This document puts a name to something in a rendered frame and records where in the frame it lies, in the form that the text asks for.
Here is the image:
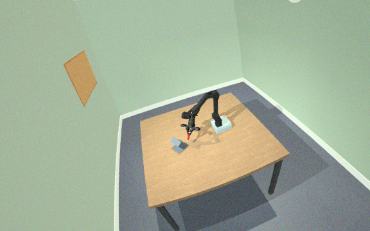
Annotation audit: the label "grey sloped panel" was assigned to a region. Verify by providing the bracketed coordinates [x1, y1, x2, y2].
[171, 137, 187, 153]

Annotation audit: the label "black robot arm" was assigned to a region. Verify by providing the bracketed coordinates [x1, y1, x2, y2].
[181, 90, 223, 128]

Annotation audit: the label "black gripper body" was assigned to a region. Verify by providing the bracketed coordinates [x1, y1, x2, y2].
[181, 119, 200, 131]

